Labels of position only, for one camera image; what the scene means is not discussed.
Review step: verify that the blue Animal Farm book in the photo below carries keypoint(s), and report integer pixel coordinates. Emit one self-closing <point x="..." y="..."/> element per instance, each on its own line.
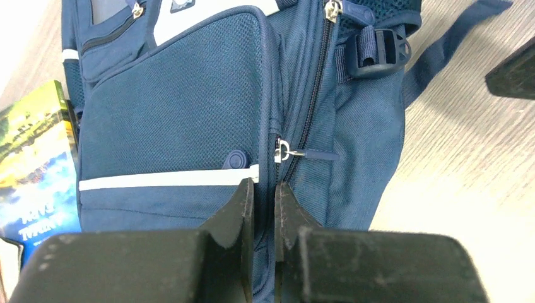
<point x="38" y="168"/>

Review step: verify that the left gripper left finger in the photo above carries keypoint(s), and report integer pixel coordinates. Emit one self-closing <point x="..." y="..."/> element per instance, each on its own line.
<point x="229" y="251"/>

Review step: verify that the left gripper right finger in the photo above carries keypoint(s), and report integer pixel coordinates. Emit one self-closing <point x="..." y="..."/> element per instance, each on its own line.
<point x="293" y="226"/>

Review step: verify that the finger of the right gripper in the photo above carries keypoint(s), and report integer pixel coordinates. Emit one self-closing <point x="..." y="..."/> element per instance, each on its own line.
<point x="514" y="76"/>

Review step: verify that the navy blue student backpack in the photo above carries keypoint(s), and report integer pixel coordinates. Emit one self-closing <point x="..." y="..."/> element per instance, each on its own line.
<point x="313" y="92"/>

